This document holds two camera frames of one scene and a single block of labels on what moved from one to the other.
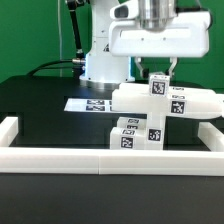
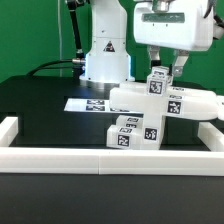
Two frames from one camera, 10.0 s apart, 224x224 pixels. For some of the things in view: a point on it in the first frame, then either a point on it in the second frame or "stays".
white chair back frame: [181, 102] stays
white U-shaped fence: [31, 160] stays
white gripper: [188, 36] -> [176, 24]
